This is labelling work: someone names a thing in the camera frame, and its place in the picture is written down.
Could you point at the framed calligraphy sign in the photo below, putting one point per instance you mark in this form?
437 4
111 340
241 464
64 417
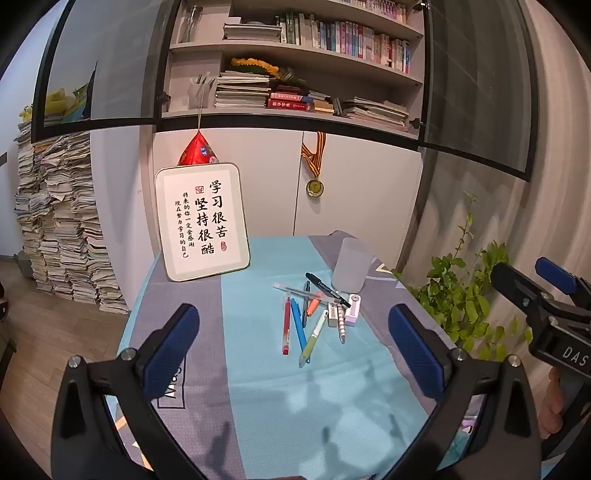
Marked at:
203 221

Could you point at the orange highlighter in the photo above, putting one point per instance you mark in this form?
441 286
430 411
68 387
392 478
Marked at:
314 304

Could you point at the green and white pen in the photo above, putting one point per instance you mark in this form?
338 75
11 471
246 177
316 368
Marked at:
313 341

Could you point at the blue pen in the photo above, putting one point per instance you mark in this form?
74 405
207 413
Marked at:
298 327

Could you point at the green potted plant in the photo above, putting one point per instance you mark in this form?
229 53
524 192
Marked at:
461 300

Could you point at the gold medal with striped ribbon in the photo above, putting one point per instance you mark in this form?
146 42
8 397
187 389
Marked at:
315 186

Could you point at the tall pile of papers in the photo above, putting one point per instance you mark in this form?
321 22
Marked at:
60 230

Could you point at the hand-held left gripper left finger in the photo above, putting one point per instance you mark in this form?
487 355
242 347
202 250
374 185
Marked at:
171 350

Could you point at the purple correction tape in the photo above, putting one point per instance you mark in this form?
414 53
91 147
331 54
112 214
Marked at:
353 311

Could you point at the flat stack of magazines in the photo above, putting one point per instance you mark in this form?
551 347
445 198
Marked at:
251 31

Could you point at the tall stack of magazines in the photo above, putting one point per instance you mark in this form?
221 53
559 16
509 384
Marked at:
241 90

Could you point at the short stack of books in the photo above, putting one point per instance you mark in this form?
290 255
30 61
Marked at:
324 104

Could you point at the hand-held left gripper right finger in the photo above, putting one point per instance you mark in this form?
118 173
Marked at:
415 350

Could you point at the red hanging pouch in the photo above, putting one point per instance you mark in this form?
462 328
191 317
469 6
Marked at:
198 150

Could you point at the glass cabinet door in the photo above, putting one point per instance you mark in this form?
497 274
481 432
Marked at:
111 60
475 78

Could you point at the yellow plush toy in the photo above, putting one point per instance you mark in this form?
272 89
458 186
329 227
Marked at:
60 101

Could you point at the row of upright books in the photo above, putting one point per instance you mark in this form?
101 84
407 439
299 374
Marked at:
351 39

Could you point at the thin red book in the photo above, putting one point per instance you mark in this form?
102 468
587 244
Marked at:
288 96

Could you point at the white bookshelf cabinet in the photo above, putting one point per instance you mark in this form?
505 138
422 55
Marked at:
360 194

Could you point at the spread stack of magazines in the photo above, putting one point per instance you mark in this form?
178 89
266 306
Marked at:
376 110

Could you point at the clear glass vase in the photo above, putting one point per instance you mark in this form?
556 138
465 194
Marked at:
189 23

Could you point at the clear pen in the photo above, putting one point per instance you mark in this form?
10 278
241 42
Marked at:
291 289

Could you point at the dark brown pen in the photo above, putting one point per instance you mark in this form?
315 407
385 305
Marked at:
305 309

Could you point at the blue and grey tablecloth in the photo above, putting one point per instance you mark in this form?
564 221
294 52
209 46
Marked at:
258 392

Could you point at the translucent pen holder cup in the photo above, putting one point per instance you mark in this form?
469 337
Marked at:
351 267

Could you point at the pink checkered pen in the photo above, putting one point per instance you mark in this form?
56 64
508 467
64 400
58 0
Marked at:
341 325

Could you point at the black marker pen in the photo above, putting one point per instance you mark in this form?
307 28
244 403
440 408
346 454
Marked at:
323 286

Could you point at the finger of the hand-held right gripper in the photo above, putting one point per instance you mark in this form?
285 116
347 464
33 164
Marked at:
517 288
556 274

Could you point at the red pen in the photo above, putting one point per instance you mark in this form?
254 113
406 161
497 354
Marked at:
286 327

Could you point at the white and grey eraser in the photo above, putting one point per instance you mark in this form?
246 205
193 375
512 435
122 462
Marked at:
333 314

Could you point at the white shelf pen holder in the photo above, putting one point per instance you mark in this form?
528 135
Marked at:
201 94

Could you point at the thick red book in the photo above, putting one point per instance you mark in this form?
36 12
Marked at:
290 105

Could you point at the person's right hand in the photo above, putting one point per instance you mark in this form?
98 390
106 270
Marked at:
551 406

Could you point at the yellow artificial flowers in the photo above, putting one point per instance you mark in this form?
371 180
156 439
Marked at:
256 67

